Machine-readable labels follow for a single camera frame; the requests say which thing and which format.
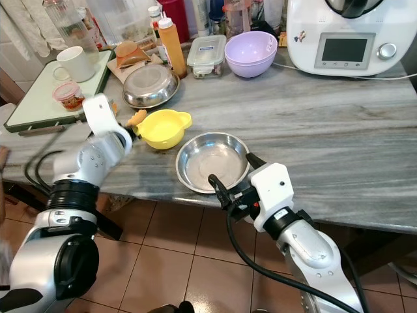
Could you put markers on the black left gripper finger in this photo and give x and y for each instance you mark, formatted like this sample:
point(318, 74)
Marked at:
point(133, 132)

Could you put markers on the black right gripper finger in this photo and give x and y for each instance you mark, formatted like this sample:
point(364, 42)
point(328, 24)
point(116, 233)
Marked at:
point(256, 162)
point(221, 191)

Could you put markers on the wide shallow steel bowl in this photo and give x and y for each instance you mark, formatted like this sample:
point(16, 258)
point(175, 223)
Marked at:
point(208, 156)

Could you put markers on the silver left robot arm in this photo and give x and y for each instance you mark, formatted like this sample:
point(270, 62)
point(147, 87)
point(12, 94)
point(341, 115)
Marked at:
point(88, 166)

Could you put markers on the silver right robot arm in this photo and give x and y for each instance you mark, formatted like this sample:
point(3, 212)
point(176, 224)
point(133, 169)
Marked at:
point(309, 251)

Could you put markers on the small orange tan lump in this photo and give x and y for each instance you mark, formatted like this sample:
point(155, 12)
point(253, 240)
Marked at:
point(137, 118)

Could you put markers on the small steel bowl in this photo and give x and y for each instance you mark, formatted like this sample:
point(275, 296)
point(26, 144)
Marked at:
point(150, 85)

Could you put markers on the tan wooden board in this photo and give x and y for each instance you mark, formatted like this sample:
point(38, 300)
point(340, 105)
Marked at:
point(118, 72)

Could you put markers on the plastic cup with red food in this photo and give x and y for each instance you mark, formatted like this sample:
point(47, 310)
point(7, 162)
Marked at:
point(69, 96)

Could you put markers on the white mug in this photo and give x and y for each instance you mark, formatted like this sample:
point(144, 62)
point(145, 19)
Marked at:
point(79, 64)

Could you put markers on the orange squeeze bottle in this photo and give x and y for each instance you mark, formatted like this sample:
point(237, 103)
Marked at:
point(172, 49)

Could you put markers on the pale green tray dark rim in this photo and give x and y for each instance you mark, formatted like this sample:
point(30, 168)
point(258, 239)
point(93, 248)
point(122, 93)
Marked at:
point(32, 107)

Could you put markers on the clear food container with lid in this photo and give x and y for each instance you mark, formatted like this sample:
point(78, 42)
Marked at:
point(206, 55)

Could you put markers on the purple plastic bowl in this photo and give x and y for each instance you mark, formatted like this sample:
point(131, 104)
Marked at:
point(251, 52)

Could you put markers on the small white capped bottle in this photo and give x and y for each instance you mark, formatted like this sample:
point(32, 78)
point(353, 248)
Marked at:
point(154, 23)

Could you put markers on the clear glass bottle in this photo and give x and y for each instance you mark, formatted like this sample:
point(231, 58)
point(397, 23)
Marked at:
point(68, 26)

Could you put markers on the black robot foot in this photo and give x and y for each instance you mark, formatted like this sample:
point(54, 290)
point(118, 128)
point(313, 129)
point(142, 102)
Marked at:
point(169, 308)

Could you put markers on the red bottle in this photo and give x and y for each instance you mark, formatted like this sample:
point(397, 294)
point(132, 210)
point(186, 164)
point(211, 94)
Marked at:
point(174, 8)

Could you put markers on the clear bottle with pink lid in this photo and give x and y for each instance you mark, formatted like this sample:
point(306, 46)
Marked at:
point(236, 18)

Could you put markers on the white hanging cloth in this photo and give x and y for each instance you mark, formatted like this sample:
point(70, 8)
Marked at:
point(23, 23)

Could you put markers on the white kitchen appliance with screen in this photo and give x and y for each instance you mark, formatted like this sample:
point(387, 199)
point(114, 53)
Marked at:
point(345, 29)

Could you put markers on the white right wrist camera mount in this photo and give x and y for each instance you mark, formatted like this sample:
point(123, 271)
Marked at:
point(275, 189)

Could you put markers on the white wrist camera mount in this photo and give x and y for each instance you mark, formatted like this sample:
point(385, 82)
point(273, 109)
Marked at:
point(275, 189)
point(104, 117)

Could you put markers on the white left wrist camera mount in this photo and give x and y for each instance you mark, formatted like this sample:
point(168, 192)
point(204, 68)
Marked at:
point(104, 117)

